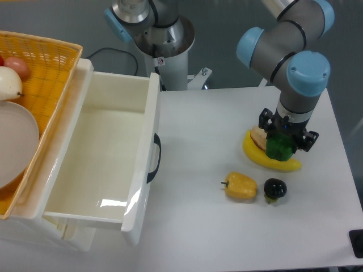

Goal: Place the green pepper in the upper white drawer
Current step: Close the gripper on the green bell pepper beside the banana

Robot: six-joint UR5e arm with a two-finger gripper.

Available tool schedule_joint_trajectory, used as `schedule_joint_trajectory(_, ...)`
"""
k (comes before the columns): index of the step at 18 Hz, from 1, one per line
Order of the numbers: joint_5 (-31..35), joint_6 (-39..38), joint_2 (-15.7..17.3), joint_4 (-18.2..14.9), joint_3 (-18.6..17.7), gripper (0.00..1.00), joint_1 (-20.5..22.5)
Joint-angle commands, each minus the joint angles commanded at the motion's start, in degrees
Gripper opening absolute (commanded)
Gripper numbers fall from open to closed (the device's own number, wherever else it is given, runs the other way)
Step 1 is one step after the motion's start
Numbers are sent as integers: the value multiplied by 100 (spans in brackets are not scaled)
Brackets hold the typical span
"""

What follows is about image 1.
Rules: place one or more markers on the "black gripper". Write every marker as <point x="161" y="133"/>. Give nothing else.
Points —
<point x="290" y="126"/>

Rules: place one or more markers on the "green bell pepper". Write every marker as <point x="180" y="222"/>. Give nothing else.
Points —
<point x="279" y="147"/>

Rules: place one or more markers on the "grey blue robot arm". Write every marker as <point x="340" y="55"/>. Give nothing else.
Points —
<point x="281" y="57"/>

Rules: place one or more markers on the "yellow bell pepper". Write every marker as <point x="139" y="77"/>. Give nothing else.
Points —
<point x="240" y="186"/>

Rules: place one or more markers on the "open upper white drawer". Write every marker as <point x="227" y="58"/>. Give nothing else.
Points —
<point x="102" y="179"/>

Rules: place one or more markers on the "white drawer cabinet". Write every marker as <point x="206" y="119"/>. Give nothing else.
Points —
<point x="28" y="222"/>

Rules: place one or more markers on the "tan bread roll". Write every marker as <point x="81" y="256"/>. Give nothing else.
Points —
<point x="259" y="137"/>

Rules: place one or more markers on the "yellow banana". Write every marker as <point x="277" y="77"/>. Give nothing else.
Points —
<point x="259" y="157"/>

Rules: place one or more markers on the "dark purple mangosteen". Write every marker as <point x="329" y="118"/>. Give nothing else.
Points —
<point x="274" y="189"/>

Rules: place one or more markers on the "black corner object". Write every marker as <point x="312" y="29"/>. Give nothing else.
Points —
<point x="356" y="238"/>

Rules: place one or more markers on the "yellow woven basket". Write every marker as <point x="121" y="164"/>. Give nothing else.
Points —
<point x="52" y="64"/>

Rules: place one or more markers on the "pink plate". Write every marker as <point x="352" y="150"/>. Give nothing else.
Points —
<point x="19" y="140"/>

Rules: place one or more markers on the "white pear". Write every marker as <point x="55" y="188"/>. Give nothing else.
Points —
<point x="11" y="84"/>

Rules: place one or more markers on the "black drawer handle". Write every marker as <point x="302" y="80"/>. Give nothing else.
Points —
<point x="157" y="154"/>

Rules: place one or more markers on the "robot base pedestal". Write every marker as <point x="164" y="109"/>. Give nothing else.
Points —
<point x="163" y="36"/>

